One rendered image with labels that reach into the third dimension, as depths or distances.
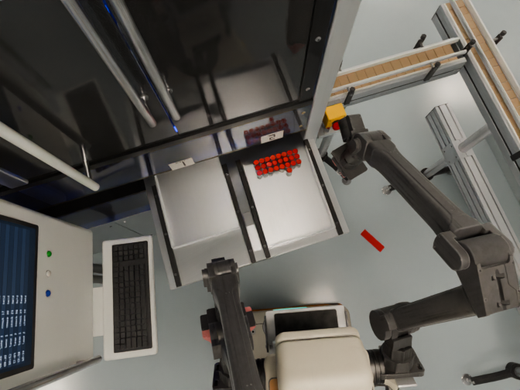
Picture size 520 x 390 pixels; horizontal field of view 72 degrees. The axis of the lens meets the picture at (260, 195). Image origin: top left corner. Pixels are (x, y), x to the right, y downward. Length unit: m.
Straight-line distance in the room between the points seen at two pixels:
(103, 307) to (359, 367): 1.01
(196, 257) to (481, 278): 0.97
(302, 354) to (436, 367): 1.63
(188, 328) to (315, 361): 1.48
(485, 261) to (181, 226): 1.03
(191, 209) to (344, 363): 0.81
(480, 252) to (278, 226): 0.82
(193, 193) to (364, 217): 1.27
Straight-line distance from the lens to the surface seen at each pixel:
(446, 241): 0.71
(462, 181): 2.08
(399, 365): 1.07
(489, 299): 0.72
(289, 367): 0.88
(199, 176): 1.45
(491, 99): 1.75
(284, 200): 1.40
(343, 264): 2.29
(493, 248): 0.73
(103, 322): 1.57
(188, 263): 1.39
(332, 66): 1.06
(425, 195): 0.78
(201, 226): 1.39
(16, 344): 1.19
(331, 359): 0.90
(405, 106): 2.72
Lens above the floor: 2.23
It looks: 75 degrees down
